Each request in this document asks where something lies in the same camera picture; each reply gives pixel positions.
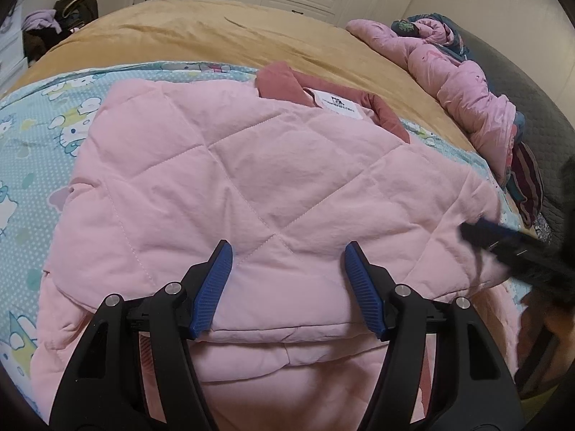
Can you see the cartoon cat printed blanket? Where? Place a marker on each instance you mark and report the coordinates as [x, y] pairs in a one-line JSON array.
[[40, 121]]

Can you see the white drawer chest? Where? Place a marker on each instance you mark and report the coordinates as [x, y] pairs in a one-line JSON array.
[[9, 49]]

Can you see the purple clothes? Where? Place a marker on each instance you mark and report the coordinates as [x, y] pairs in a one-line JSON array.
[[40, 18]]

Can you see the grey quilted headboard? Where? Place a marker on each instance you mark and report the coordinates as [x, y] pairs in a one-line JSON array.
[[539, 112]]

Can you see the black bag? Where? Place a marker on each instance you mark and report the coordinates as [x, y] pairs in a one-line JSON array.
[[78, 9]]

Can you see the pink quilted jacket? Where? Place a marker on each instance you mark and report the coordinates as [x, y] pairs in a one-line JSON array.
[[224, 166]]

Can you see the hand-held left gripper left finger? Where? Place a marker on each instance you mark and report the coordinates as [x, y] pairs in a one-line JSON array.
[[213, 292]]

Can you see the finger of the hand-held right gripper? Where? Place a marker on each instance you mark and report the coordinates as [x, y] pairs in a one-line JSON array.
[[485, 235]]

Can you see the floral patterned cloth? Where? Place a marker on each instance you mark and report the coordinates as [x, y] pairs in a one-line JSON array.
[[543, 226]]

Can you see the crumpled pink duvet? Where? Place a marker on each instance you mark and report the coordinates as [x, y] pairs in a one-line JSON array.
[[462, 85]]

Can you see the dark striped pillow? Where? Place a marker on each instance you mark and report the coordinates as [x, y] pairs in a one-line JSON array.
[[528, 175]]

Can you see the bed with tan sheet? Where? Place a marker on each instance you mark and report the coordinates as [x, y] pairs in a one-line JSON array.
[[179, 31]]

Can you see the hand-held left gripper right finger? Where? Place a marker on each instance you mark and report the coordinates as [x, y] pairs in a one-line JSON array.
[[364, 292]]

